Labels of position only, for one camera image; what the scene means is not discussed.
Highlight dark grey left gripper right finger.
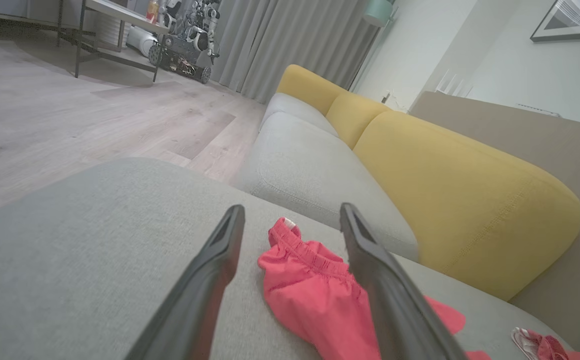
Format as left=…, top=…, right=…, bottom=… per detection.
left=339, top=202, right=466, bottom=360

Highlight red mesh shorts white trim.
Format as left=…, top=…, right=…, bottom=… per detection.
left=257, top=216, right=492, bottom=360

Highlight small grey sofa seat cushion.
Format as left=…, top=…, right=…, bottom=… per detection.
left=259, top=92, right=340, bottom=138

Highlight grey white humanoid robot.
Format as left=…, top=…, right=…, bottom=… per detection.
left=180, top=0, right=222, bottom=53

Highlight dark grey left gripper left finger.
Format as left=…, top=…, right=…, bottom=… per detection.
left=125, top=204, right=247, bottom=360

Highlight grey and yellow sofa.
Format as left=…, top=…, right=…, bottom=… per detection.
left=0, top=157, right=577, bottom=360

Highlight grey pleated curtain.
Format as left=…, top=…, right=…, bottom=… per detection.
left=210, top=0, right=387, bottom=105

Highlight taupe partition behind sofa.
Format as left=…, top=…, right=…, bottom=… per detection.
left=409, top=91, right=580, bottom=360

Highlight red basketball jersey white sleeves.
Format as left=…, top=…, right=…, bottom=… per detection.
left=511, top=326, right=580, bottom=360

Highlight teal lamp shade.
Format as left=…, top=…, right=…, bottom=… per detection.
left=362, top=0, right=397, bottom=29

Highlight grey metal-legged coffee table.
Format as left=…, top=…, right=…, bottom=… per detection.
left=56, top=0, right=172, bottom=84

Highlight yellow sofa end cushion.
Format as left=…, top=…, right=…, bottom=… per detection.
left=275, top=63, right=348, bottom=117

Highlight narrow yellow sofa back cushion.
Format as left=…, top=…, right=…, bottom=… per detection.
left=325, top=91, right=392, bottom=151

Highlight white cylindrical appliance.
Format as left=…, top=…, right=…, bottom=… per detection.
left=126, top=25, right=159, bottom=58

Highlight long grey tv cabinet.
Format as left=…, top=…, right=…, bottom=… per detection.
left=0, top=0, right=62, bottom=27

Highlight black framed wall picture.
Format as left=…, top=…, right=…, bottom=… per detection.
left=529, top=0, right=580, bottom=44

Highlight large yellow sofa back cushion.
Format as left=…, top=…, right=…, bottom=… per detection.
left=352, top=110, right=580, bottom=302

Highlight large grey sofa seat cushion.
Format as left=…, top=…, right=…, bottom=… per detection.
left=234, top=111, right=420, bottom=263

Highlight white ribbed plant pot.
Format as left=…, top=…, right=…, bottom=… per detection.
left=94, top=14, right=132, bottom=52

